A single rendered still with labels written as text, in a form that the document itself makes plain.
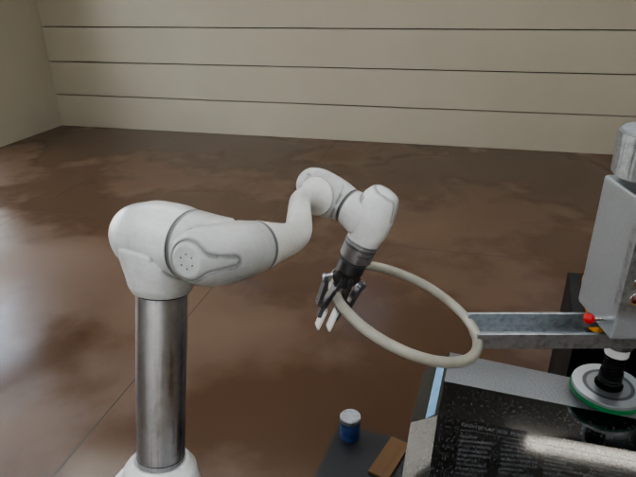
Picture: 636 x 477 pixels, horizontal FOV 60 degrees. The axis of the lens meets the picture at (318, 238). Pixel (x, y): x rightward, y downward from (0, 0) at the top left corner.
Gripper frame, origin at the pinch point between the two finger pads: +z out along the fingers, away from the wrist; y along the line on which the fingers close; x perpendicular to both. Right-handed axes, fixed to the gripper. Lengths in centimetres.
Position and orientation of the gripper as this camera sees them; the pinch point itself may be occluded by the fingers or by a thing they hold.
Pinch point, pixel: (326, 318)
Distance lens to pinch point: 158.6
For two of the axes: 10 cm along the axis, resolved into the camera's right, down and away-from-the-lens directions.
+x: -2.4, -4.9, 8.4
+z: -3.6, 8.5, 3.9
